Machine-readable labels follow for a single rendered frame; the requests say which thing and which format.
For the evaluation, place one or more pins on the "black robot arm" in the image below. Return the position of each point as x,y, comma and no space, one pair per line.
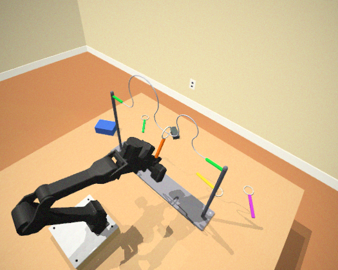
30,217

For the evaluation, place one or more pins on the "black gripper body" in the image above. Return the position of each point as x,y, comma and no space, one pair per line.
157,170

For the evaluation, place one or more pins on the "blue block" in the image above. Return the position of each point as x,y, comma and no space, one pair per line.
106,127

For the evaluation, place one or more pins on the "grey wire course on two posts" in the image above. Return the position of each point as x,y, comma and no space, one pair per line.
176,195

